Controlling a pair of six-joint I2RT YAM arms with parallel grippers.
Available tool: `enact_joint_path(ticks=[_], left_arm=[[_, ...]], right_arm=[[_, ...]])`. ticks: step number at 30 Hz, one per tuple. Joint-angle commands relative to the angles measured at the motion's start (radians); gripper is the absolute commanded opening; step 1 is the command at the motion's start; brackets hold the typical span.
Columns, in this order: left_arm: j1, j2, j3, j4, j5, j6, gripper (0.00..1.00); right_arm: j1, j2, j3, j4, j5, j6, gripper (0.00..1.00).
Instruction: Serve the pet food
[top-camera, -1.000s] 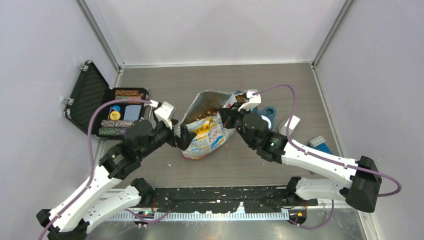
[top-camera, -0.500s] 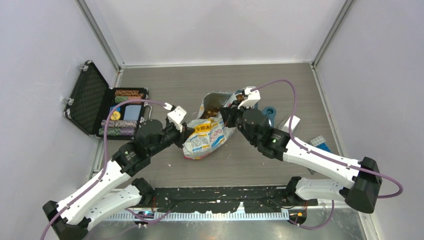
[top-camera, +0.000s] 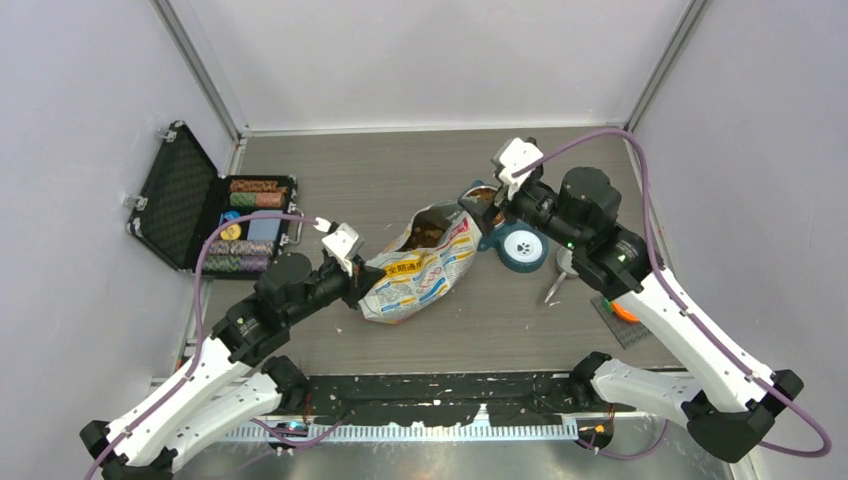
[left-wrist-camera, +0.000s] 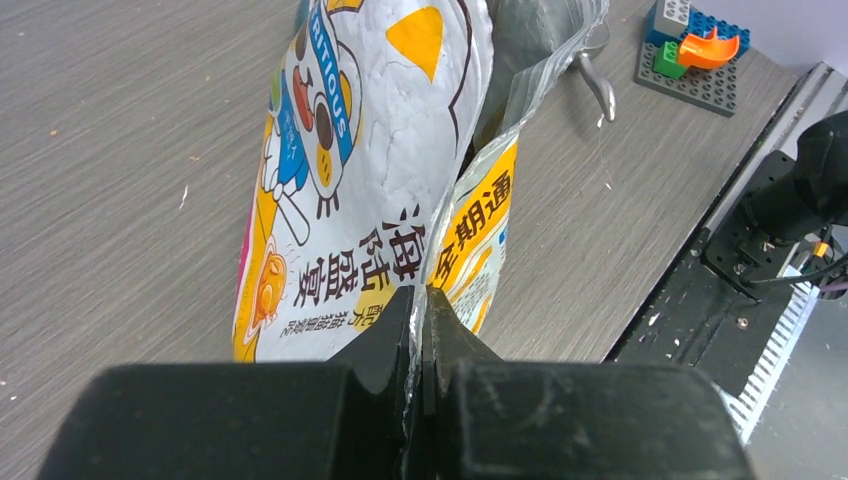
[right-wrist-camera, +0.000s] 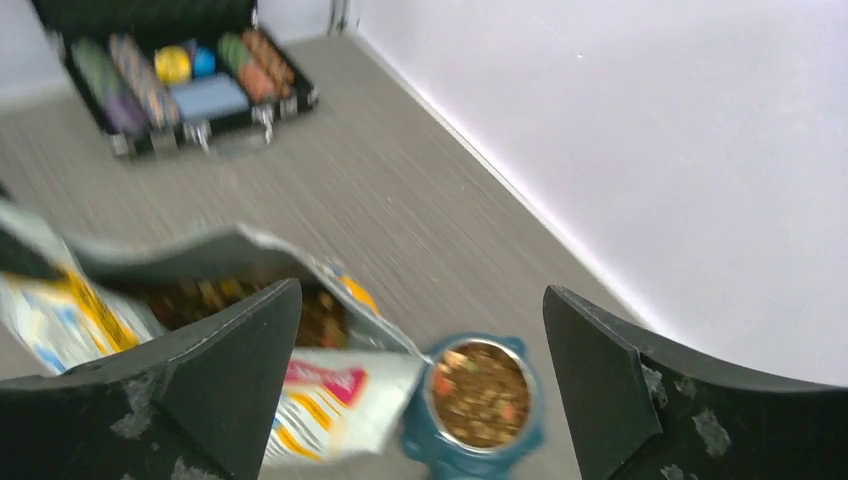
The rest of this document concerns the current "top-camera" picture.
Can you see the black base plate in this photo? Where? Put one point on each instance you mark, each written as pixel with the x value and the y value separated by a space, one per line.
pixel 443 400

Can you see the green poker chip stack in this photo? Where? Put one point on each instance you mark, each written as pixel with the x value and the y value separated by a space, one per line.
pixel 257 199

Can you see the light blue card deck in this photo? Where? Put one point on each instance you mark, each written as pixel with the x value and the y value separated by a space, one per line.
pixel 263 229

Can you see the white yellow pet food bag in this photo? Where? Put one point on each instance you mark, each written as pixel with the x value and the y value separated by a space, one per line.
pixel 423 264

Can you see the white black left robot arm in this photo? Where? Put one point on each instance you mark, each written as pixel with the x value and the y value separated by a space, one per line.
pixel 234 374

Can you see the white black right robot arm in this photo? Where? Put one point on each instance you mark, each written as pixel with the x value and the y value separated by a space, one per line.
pixel 732 400

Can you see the orange toy brick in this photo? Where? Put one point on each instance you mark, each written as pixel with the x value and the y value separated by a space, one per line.
pixel 623 314

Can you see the metal food scoop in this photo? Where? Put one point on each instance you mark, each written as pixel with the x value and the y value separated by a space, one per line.
pixel 566 271

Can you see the striped poker chip stack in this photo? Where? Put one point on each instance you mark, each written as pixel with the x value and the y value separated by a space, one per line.
pixel 242 248

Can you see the yellow poker chip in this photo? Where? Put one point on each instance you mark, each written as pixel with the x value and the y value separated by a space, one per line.
pixel 231 233

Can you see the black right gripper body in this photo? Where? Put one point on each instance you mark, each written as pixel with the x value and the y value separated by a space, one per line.
pixel 535 205

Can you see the brown poker chip stack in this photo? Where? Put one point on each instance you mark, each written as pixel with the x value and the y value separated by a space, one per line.
pixel 253 186

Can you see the teal double pet bowl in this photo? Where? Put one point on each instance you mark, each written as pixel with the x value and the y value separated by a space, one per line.
pixel 518 246

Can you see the black foam-lined case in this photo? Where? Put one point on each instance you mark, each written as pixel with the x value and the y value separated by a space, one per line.
pixel 178 210

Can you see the green striped chip stack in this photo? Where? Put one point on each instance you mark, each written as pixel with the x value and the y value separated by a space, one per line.
pixel 235 264

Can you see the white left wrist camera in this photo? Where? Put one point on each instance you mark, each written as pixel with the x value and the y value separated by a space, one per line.
pixel 341 242

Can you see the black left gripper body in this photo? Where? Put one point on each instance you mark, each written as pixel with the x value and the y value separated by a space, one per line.
pixel 329 284

